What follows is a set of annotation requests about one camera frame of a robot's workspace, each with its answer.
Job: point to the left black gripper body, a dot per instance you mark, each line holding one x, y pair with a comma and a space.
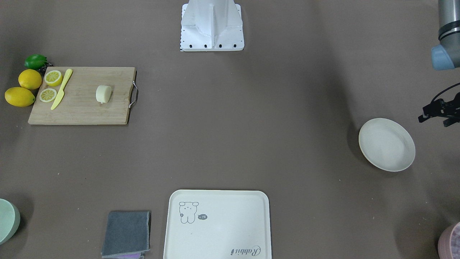
440, 109

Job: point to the beige round plate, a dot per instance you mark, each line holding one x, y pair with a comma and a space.
387, 145

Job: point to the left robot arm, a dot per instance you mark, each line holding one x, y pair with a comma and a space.
446, 55

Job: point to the cream rabbit tray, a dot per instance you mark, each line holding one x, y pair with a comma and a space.
218, 224

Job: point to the pink bowl with ice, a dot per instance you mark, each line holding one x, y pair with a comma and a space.
449, 242

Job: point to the grey folded cloth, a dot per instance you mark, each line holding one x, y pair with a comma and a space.
127, 234

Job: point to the wooden cutting board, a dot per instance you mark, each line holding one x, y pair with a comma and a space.
79, 105

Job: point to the yellow plastic knife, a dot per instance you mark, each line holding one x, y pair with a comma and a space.
60, 94

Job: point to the upper lemon half slice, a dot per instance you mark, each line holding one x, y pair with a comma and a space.
53, 78

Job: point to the lemon half slice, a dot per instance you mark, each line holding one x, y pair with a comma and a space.
47, 95
53, 78

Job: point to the lower lemon half slice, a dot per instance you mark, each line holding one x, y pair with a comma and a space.
47, 95

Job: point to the dark grapes beside lime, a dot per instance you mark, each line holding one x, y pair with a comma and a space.
42, 70

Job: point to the green lime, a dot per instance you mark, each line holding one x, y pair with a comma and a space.
35, 61

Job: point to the whole lemon near lime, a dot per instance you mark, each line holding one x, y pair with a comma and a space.
30, 79

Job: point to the whole lemon outer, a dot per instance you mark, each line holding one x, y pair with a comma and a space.
19, 97

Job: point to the mint green bowl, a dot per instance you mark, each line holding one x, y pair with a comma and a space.
9, 220

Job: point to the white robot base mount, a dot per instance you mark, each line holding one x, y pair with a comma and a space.
211, 25

